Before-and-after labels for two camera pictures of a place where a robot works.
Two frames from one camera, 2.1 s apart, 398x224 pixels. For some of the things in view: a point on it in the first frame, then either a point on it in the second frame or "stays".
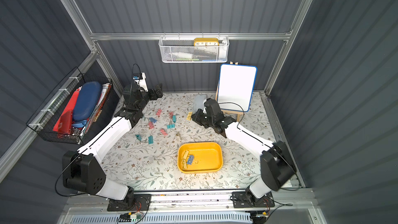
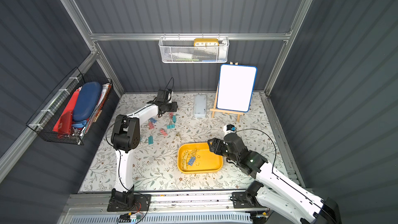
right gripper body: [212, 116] -> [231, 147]
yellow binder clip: [185, 156] stays
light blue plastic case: [198, 103] stays
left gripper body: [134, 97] -> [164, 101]
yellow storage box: [209, 155] stays
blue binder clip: [190, 159] stays
